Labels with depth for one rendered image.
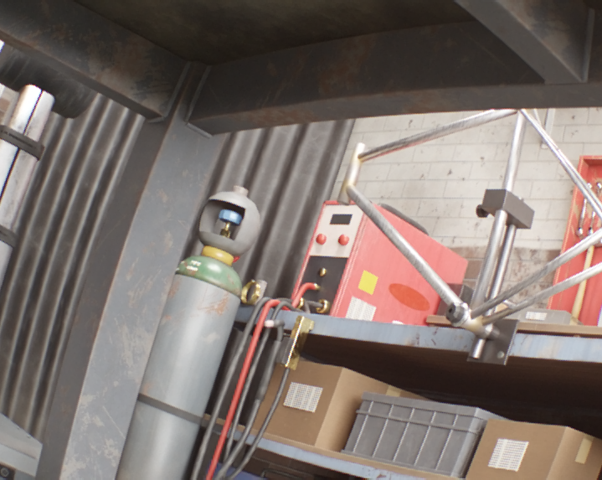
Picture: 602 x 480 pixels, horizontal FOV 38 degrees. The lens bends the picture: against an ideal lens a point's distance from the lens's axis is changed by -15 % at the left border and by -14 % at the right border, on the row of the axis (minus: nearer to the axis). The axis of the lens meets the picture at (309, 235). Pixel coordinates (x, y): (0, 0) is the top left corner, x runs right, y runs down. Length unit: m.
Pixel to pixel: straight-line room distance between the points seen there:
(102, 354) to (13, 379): 2.24
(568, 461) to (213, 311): 1.19
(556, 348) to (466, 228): 1.55
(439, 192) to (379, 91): 2.77
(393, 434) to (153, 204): 1.31
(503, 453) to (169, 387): 1.03
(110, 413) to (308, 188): 2.88
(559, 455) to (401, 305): 1.27
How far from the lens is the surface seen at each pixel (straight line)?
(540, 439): 2.05
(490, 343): 2.13
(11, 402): 3.39
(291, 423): 2.61
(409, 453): 2.29
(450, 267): 3.25
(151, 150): 1.18
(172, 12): 1.08
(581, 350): 1.97
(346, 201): 2.51
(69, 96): 1.61
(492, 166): 3.54
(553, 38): 0.72
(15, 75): 1.59
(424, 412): 2.30
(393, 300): 3.07
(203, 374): 2.71
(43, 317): 3.38
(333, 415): 2.52
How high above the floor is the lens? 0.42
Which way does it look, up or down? 13 degrees up
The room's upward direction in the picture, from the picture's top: 19 degrees clockwise
